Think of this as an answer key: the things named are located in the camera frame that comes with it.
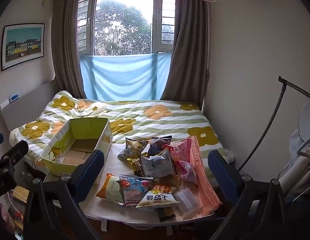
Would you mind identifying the left brown curtain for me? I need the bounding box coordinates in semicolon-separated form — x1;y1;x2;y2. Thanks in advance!
51;0;86;99

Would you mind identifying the grey silver snack bag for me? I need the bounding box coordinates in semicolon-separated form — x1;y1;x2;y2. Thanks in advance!
140;148;175;179

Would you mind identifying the green cardboard box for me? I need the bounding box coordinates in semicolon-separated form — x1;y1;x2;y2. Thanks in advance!
40;118;113;177

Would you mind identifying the window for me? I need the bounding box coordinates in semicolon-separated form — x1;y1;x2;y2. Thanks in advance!
77;0;176;56

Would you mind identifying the brown curtain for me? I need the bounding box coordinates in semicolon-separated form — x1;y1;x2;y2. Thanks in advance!
51;0;86;99
161;0;210;108

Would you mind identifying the dark blue red snack bag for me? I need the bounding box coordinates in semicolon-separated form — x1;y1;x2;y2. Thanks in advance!
147;135;172;156

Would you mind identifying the floral striped duvet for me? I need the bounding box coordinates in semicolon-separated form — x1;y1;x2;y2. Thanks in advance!
9;90;229;161

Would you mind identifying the black floor lamp stand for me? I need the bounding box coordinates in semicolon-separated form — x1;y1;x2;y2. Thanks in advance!
237;76;310;172

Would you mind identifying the blue shrimp flake bag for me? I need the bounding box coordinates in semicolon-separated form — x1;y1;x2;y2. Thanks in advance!
119;175;153;207

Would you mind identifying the light blue hanging cloth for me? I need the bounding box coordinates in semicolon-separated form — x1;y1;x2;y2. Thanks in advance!
80;53;171;101

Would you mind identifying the dark green cracker pack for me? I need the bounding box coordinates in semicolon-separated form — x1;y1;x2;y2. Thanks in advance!
157;207;175;222

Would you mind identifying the white translucent snack pack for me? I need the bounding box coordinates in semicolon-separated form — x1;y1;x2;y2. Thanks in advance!
174;187;201;213

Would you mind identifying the orange beige snack bag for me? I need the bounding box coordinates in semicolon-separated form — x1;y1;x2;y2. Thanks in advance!
96;173;124;205

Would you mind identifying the blue white item on headboard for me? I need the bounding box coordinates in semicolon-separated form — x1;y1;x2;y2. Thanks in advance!
0;94;19;111

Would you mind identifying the grey potato chip bag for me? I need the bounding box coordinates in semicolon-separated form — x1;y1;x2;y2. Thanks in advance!
118;138;148;161

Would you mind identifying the framed town picture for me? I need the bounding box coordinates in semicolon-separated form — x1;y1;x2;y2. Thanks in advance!
1;23;45;71

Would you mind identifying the gold foil snack bag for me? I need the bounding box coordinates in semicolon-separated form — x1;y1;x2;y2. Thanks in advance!
127;158;145;177

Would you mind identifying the grey white chair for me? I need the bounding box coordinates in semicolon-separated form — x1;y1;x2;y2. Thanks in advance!
277;97;310;205

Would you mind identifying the orange white chip bag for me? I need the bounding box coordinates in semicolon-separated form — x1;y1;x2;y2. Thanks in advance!
136;185;179;209

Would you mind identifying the pink white snack bag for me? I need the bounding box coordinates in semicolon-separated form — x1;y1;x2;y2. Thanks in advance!
175;160;198;185

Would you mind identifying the right brown curtain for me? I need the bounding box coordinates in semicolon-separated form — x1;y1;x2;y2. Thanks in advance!
161;0;210;108

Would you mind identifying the grey headboard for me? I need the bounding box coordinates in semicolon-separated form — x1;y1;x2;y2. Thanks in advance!
0;80;60;132

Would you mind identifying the pink floral table cloth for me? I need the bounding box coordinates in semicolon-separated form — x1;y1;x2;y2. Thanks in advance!
81;135;223;224

